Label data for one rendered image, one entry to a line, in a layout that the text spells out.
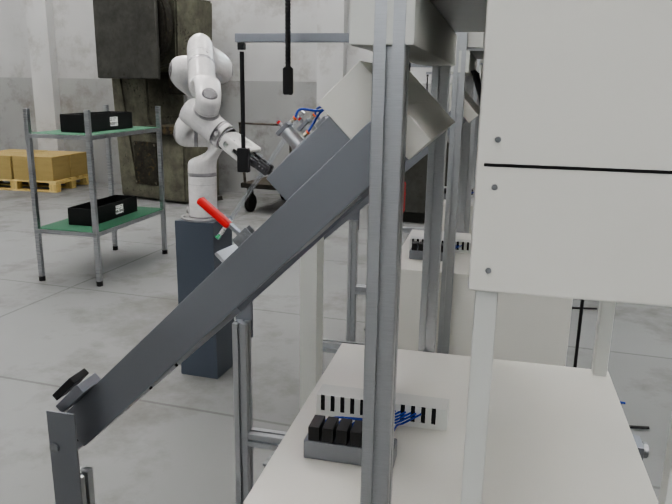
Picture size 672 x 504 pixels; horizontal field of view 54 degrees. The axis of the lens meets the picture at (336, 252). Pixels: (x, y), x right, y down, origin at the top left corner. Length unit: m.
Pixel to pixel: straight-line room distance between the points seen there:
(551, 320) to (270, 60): 5.94
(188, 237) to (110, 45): 4.77
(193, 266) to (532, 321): 1.40
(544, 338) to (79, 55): 7.60
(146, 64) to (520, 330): 5.37
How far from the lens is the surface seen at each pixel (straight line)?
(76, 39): 9.19
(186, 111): 2.12
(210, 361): 2.99
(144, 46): 7.11
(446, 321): 2.41
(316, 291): 2.15
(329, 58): 7.50
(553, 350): 2.49
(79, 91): 9.17
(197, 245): 2.85
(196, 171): 2.82
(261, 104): 7.91
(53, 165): 8.41
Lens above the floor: 1.26
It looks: 14 degrees down
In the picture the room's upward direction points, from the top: 1 degrees clockwise
